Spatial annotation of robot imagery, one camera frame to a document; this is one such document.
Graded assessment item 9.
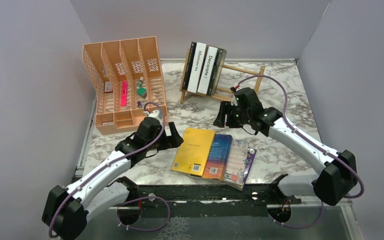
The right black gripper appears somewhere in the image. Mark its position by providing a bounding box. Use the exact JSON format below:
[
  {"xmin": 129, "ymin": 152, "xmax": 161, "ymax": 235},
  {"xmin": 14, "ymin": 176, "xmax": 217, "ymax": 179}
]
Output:
[{"xmin": 213, "ymin": 100, "xmax": 251, "ymax": 128}]

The yellow book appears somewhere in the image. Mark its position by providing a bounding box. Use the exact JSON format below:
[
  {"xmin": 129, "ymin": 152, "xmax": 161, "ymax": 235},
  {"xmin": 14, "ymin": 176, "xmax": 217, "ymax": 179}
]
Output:
[{"xmin": 171, "ymin": 128, "xmax": 216, "ymax": 177}]

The blue orange book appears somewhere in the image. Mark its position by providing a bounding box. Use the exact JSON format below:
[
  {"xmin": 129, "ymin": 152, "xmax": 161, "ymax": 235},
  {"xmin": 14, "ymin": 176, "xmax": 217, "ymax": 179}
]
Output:
[{"xmin": 202, "ymin": 134, "xmax": 233, "ymax": 180}]

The white Afternoon tea book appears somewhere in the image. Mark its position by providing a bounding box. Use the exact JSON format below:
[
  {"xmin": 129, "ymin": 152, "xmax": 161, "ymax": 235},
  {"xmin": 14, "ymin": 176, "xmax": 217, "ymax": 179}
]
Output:
[{"xmin": 187, "ymin": 42, "xmax": 207, "ymax": 93}]

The dark green book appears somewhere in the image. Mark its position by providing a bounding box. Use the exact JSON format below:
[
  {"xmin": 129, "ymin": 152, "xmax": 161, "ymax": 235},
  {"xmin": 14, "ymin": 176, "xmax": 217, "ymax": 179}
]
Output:
[{"xmin": 206, "ymin": 48, "xmax": 227, "ymax": 96}]

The white Decorate Furniture book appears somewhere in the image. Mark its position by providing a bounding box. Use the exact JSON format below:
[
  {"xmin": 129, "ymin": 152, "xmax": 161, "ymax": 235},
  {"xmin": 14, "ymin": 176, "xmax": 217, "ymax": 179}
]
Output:
[{"xmin": 197, "ymin": 46, "xmax": 219, "ymax": 95}]

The black Moon and Sixpence book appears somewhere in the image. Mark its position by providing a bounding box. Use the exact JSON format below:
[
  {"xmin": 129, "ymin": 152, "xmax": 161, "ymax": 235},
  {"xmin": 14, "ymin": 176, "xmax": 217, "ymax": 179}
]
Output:
[{"xmin": 181, "ymin": 41, "xmax": 197, "ymax": 90}]

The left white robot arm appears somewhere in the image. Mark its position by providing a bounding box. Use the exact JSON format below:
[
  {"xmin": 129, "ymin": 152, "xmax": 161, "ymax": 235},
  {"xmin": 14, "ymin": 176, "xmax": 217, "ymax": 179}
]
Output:
[{"xmin": 41, "ymin": 114, "xmax": 184, "ymax": 240}]

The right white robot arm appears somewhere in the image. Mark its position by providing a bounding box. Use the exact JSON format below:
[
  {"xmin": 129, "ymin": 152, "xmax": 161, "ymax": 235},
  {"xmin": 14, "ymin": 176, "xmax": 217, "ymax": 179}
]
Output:
[{"xmin": 213, "ymin": 87, "xmax": 358, "ymax": 206}]

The floral purple book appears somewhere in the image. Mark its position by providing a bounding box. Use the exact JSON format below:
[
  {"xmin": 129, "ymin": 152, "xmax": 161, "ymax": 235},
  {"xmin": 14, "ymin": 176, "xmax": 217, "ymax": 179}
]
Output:
[{"xmin": 221, "ymin": 139, "xmax": 257, "ymax": 191}]

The green glue bottle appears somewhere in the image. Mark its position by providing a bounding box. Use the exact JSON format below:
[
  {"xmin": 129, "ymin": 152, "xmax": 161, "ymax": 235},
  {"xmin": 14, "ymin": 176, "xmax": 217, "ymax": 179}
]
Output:
[{"xmin": 136, "ymin": 76, "xmax": 147, "ymax": 99}]

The wooden book rack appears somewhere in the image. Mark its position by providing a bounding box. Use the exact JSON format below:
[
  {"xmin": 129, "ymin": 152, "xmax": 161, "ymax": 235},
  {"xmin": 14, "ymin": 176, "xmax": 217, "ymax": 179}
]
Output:
[{"xmin": 179, "ymin": 49, "xmax": 266, "ymax": 104}]

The pink highlighter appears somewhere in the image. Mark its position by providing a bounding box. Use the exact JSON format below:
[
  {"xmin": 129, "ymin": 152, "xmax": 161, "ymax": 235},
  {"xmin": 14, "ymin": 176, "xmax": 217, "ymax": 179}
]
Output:
[{"xmin": 120, "ymin": 80, "xmax": 128, "ymax": 107}]

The orange plastic file organizer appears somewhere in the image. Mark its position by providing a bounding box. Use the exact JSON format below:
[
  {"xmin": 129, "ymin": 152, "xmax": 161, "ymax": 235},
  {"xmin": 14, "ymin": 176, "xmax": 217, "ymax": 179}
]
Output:
[{"xmin": 82, "ymin": 36, "xmax": 169, "ymax": 135}]

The small red white box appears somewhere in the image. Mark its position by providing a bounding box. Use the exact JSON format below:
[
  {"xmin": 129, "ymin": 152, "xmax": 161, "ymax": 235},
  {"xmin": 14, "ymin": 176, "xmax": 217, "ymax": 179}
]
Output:
[{"xmin": 104, "ymin": 81, "xmax": 113, "ymax": 93}]

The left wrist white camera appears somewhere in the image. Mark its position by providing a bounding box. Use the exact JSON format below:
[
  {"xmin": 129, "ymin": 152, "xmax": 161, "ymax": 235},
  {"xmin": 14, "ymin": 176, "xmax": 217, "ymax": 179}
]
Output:
[{"xmin": 143, "ymin": 109, "xmax": 164, "ymax": 123}]

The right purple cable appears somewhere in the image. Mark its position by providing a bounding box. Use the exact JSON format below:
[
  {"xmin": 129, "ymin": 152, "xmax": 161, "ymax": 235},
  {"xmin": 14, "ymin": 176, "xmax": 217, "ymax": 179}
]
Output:
[{"xmin": 231, "ymin": 74, "xmax": 366, "ymax": 230}]

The purple cable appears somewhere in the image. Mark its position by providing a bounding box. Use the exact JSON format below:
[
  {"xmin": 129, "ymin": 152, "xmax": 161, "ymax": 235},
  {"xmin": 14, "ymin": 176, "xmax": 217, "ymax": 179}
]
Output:
[
  {"xmin": 231, "ymin": 74, "xmax": 366, "ymax": 230},
  {"xmin": 48, "ymin": 101, "xmax": 172, "ymax": 239}
]

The black metal base rail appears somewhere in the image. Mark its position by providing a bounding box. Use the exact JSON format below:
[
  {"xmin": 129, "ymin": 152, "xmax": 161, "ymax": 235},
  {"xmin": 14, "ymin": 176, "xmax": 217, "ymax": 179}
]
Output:
[{"xmin": 70, "ymin": 165, "xmax": 303, "ymax": 220}]

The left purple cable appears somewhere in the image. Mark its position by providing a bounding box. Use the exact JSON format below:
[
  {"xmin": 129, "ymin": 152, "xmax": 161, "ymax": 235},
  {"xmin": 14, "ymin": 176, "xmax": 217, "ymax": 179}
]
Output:
[{"xmin": 48, "ymin": 101, "xmax": 172, "ymax": 239}]

